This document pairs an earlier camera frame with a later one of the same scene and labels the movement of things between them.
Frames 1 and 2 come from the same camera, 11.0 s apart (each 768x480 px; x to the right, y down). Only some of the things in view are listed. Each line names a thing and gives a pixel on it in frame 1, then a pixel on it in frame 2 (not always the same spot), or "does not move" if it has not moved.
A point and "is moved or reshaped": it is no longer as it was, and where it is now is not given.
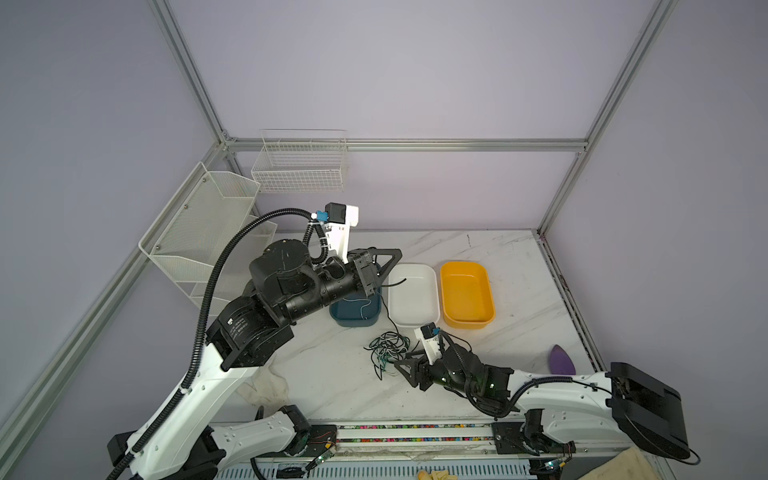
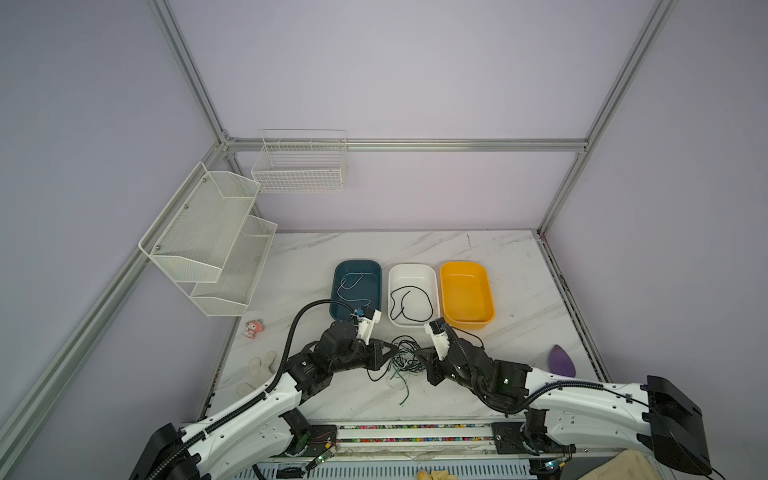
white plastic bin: x=416 y=300 does not move
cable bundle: x=386 y=348 is moved or reshaped
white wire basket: x=301 y=160 does not move
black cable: x=388 y=285 → x=402 y=308
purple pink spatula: x=560 y=362 does not move
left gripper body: x=360 y=258 → x=371 y=361
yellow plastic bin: x=467 y=295 does not move
